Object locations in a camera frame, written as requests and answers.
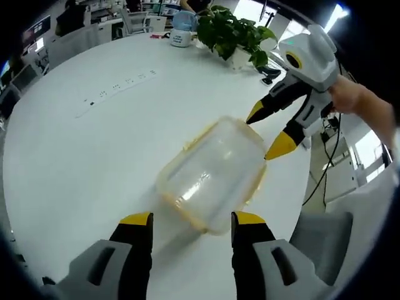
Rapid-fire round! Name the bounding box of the clear container with plastic buckles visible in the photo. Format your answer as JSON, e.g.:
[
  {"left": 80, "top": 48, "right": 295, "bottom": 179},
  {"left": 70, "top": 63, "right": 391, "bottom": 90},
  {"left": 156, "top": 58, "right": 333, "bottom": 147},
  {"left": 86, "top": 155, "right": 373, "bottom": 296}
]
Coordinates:
[{"left": 155, "top": 114, "right": 269, "bottom": 236}]

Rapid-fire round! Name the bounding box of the black cable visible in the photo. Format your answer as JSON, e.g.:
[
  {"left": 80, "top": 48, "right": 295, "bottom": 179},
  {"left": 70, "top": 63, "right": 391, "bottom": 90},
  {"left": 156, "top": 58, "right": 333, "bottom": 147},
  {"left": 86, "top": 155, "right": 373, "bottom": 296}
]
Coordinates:
[{"left": 301, "top": 111, "right": 344, "bottom": 208}]

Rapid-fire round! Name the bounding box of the grey mesh office chair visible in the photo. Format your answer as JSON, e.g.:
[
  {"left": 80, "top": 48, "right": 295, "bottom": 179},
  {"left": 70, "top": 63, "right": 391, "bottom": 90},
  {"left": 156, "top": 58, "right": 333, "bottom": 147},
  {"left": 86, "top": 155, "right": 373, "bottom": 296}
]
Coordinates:
[{"left": 288, "top": 211, "right": 354, "bottom": 287}]

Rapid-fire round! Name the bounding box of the white plant pot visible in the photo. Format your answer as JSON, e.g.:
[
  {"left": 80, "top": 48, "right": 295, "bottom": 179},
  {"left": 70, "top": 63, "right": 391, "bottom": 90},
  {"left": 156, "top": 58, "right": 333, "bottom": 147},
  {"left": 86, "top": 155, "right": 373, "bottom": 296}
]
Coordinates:
[{"left": 229, "top": 46, "right": 254, "bottom": 71}]

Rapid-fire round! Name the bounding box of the white mug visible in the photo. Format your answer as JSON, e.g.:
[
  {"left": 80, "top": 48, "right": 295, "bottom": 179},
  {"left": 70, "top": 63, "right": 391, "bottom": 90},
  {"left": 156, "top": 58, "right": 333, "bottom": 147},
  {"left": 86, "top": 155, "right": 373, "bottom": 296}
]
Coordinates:
[{"left": 169, "top": 29, "right": 193, "bottom": 48}]

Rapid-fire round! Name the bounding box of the green potted plant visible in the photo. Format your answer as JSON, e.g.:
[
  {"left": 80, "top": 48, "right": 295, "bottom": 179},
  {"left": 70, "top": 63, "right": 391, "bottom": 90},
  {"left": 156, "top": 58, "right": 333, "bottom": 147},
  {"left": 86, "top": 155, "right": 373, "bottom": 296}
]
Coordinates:
[{"left": 196, "top": 4, "right": 279, "bottom": 69}]

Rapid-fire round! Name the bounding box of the white power strip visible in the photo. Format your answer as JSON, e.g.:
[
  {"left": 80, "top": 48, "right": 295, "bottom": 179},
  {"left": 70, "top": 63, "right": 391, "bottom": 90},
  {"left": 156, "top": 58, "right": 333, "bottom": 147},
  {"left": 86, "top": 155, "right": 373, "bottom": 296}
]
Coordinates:
[{"left": 74, "top": 69, "right": 158, "bottom": 119}]

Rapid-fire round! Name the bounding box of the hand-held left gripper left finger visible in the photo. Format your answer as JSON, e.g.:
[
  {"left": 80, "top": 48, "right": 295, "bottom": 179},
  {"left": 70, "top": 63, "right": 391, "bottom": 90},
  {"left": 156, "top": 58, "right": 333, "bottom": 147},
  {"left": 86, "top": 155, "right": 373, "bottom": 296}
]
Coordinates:
[{"left": 56, "top": 211, "right": 154, "bottom": 300}]

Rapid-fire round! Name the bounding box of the person's right hand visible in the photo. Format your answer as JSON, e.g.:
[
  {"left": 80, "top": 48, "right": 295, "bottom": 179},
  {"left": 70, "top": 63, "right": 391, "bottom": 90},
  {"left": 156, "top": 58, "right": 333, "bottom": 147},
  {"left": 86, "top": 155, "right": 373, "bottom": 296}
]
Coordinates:
[{"left": 328, "top": 76, "right": 372, "bottom": 114}]

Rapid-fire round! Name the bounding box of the white office chair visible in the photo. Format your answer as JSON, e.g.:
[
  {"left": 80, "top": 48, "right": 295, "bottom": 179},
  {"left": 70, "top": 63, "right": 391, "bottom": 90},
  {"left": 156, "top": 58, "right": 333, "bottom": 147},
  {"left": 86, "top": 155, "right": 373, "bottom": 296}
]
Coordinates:
[{"left": 121, "top": 8, "right": 168, "bottom": 35}]

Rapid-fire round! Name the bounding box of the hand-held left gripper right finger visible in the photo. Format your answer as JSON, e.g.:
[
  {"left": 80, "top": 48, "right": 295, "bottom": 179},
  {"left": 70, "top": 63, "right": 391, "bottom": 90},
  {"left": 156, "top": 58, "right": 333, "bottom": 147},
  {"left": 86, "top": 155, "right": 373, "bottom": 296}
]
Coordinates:
[{"left": 230, "top": 211, "right": 338, "bottom": 300}]

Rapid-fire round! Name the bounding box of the small black stand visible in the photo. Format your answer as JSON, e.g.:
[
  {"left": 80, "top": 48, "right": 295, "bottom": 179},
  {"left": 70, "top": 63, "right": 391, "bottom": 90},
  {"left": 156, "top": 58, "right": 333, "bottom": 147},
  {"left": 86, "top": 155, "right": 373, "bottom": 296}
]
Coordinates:
[{"left": 260, "top": 66, "right": 283, "bottom": 85}]

